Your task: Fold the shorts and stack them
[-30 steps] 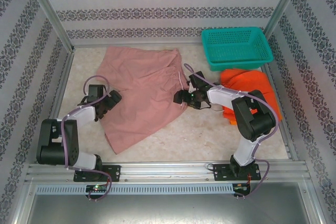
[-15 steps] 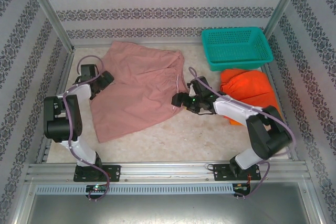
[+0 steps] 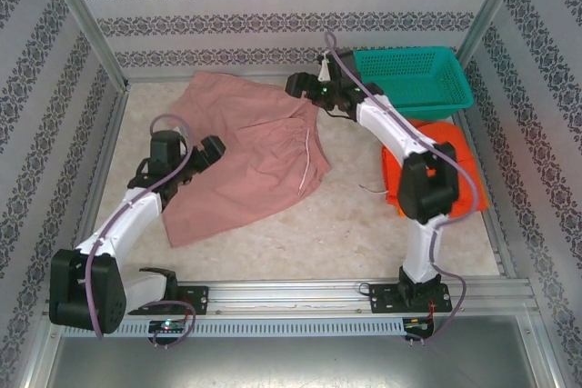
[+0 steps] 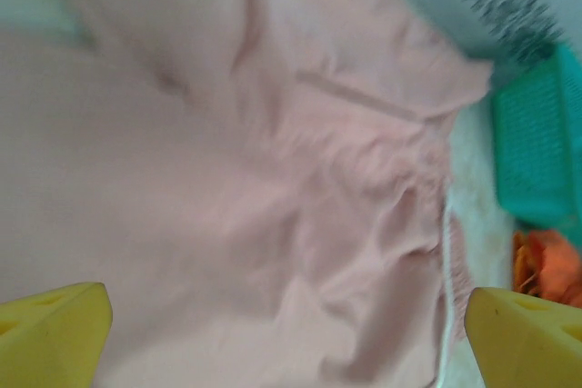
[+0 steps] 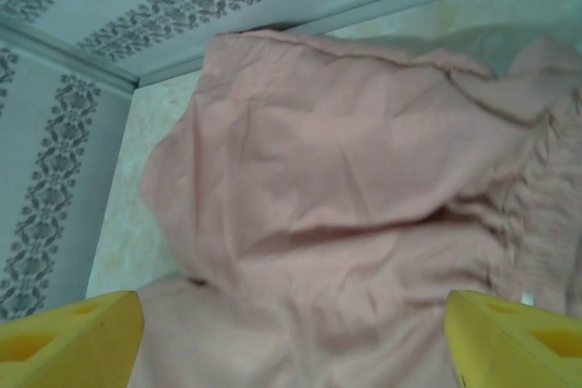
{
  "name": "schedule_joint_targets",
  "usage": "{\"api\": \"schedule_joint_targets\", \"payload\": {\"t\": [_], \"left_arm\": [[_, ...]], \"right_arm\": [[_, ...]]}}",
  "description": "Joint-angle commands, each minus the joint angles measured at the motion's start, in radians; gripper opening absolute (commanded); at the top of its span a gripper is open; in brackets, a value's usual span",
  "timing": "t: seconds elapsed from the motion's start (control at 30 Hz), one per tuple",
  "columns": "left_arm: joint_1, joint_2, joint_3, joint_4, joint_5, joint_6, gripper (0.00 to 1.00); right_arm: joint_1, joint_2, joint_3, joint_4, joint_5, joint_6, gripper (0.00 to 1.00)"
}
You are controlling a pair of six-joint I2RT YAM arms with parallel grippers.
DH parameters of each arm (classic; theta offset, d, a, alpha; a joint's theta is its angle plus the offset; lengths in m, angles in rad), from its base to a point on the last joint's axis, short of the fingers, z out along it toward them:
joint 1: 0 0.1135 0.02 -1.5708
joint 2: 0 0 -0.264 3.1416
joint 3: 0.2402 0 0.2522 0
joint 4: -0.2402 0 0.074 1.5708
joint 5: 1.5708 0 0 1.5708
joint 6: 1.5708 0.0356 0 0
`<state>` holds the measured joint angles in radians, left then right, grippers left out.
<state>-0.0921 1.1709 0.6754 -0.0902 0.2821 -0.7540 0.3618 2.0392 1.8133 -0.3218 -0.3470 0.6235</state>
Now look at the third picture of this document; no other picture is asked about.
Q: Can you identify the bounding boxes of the aluminium frame strut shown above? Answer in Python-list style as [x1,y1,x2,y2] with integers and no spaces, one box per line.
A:
[13,323,63,388]
[517,278,567,388]

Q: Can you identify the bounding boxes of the small circuit board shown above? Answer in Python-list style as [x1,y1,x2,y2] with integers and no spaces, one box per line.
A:
[404,317,436,334]
[148,319,187,334]

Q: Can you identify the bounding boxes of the pink shorts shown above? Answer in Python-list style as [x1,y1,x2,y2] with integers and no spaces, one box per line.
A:
[161,69,332,249]

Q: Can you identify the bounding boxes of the light orange shorts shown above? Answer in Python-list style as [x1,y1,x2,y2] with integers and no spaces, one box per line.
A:
[386,178,491,219]

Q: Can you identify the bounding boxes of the black base plate right arm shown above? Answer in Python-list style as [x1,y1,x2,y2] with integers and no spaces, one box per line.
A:
[368,282,454,314]

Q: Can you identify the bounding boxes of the aluminium frame post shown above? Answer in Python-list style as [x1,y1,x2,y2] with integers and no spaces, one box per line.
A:
[38,0,131,92]
[454,0,533,65]

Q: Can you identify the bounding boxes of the aluminium mounting rail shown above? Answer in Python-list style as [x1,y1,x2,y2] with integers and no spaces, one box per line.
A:
[45,281,533,316]

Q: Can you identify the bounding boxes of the thin black cable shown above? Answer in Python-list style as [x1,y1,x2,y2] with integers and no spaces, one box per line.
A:
[326,105,360,120]

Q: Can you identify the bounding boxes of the teal plastic basket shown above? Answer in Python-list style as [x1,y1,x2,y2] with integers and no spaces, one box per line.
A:
[352,45,476,121]

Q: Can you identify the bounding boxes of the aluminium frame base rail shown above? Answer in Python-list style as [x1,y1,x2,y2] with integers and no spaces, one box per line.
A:
[454,105,519,280]
[126,72,328,85]
[76,85,131,244]

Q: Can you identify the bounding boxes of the red-orange shorts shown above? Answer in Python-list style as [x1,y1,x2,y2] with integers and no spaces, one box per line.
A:
[380,122,483,219]

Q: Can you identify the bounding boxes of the grey metal sheet panel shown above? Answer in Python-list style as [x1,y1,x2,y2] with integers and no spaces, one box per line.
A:
[45,335,554,388]

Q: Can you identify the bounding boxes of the slotted grey cable duct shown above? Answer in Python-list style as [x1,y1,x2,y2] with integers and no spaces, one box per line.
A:
[117,317,406,337]

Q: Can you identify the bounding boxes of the black base plate left arm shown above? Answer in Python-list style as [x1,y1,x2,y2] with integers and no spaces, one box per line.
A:
[175,285,210,316]

